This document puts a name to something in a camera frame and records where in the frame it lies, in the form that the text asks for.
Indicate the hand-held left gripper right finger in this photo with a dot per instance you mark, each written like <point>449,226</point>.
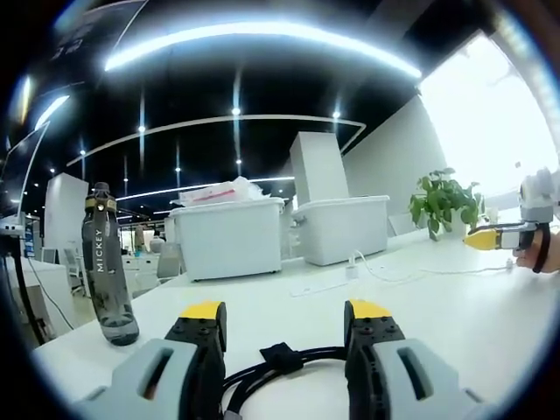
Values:
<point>389,372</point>

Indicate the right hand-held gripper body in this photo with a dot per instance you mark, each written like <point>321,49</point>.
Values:
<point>538,192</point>

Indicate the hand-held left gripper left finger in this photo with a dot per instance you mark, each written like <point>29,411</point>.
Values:
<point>175,372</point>

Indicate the person's right hand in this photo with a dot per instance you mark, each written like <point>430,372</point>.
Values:
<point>527,260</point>

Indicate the green potted plant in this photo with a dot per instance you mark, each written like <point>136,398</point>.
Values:
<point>442,201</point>

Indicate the white charger plug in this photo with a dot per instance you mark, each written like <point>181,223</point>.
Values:
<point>352,271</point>

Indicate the dark grey water bottle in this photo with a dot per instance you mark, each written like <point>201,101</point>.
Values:
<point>107,271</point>

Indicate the white lidded storage bin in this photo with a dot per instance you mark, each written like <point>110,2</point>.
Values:
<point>345,232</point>

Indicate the white storage bin with bags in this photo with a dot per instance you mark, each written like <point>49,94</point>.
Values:
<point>227,240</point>

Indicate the white square pillar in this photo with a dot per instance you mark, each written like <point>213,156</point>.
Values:
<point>317,170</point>

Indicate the pile of clear plastic bags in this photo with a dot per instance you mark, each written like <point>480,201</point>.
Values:
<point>223,192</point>

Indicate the white partition pillar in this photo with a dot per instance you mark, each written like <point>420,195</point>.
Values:
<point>63,210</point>

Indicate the curved ceiling light strip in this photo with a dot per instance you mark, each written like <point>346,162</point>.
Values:
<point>262,28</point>

